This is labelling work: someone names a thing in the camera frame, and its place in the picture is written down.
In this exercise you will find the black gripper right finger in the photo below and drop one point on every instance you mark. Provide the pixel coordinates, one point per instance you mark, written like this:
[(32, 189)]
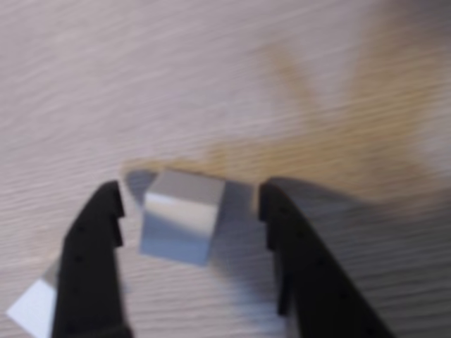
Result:
[(317, 288)]

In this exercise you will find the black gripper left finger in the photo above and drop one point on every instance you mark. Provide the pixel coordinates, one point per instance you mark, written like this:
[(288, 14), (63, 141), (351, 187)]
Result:
[(91, 274)]

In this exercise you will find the white cube block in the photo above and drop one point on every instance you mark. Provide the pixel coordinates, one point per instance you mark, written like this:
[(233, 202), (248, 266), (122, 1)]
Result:
[(33, 310), (179, 218)]

